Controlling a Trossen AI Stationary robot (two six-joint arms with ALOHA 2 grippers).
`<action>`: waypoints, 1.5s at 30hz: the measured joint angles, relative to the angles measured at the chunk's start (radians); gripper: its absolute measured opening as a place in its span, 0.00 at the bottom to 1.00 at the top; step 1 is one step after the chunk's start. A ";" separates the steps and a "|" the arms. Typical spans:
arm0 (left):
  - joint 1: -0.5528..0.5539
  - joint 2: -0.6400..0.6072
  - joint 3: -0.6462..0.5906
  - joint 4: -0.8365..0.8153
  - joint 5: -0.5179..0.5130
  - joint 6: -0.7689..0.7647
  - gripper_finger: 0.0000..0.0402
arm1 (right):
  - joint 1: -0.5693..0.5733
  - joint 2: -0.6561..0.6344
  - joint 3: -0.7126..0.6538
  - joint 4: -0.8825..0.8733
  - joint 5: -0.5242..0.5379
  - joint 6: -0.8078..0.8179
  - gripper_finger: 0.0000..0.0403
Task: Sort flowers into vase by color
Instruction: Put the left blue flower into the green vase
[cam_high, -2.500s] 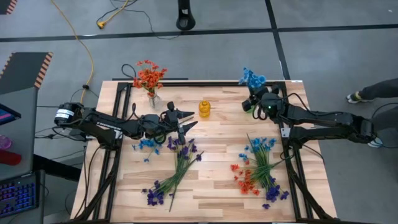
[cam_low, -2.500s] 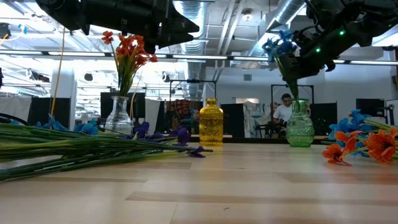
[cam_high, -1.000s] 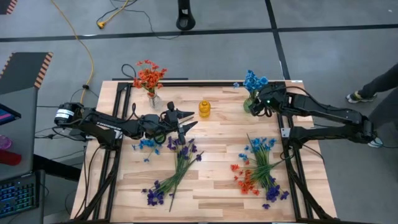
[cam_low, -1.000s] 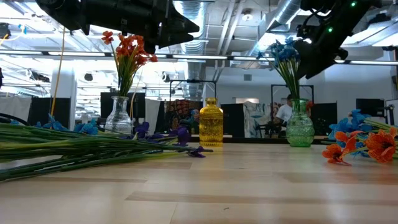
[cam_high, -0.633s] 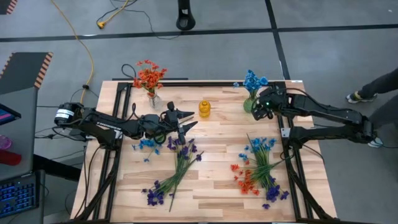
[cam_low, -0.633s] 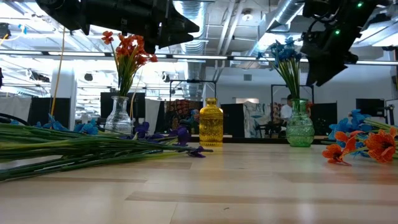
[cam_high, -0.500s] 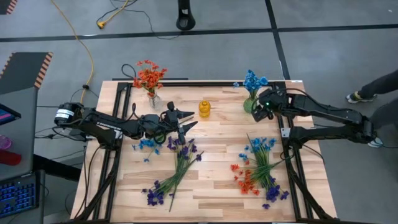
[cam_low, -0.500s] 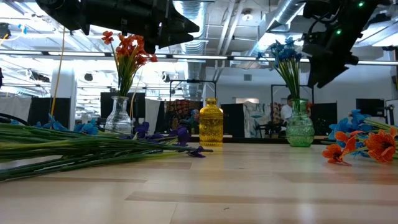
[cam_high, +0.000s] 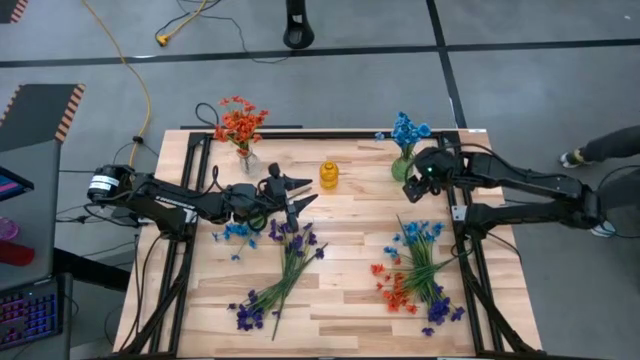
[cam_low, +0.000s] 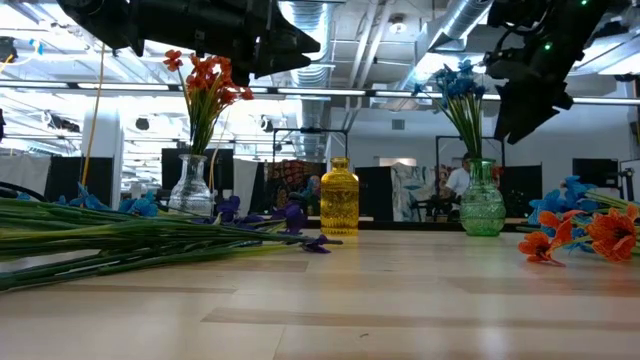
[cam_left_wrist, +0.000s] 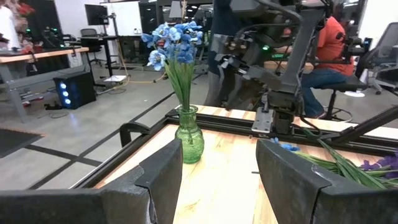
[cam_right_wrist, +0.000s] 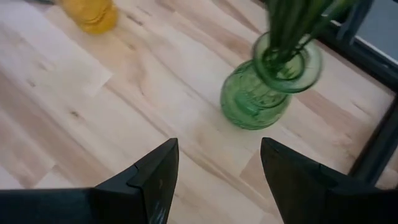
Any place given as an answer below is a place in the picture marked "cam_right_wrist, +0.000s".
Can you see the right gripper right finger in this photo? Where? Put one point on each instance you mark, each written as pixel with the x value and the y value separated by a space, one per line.
pixel 298 189

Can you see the yellow glass vase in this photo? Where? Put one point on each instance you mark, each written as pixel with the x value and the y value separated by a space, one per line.
pixel 93 15

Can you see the blue artificial flower bunch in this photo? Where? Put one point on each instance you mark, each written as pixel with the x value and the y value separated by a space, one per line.
pixel 292 28

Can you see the green glass vase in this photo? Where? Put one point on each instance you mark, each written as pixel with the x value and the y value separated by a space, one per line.
pixel 252 102

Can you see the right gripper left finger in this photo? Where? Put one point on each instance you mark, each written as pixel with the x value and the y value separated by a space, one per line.
pixel 152 186

